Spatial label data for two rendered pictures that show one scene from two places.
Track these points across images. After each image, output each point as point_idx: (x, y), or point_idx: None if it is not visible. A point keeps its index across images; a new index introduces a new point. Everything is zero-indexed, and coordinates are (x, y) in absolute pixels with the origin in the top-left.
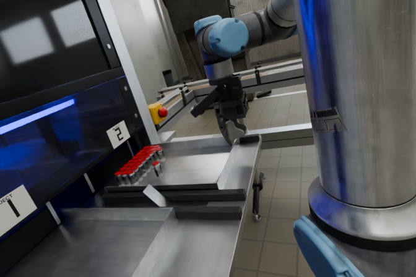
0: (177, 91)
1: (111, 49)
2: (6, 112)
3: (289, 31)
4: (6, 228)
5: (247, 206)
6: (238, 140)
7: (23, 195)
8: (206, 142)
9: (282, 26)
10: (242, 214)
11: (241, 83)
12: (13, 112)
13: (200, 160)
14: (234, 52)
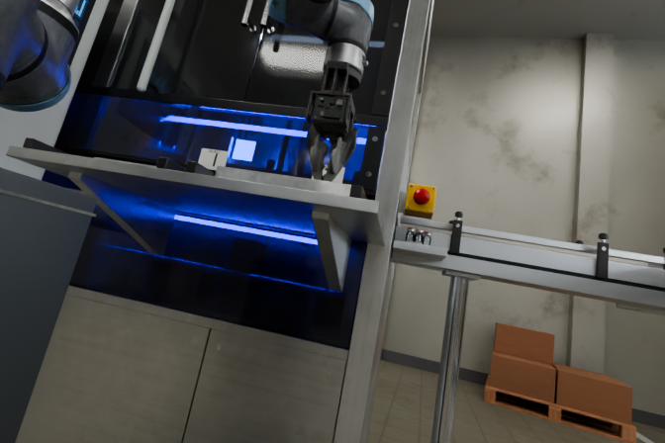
0: (637, 264)
1: (386, 97)
2: (253, 108)
3: None
4: (204, 166)
5: (182, 179)
6: (340, 190)
7: (224, 157)
8: None
9: None
10: (163, 169)
11: (335, 73)
12: (256, 110)
13: None
14: (269, 11)
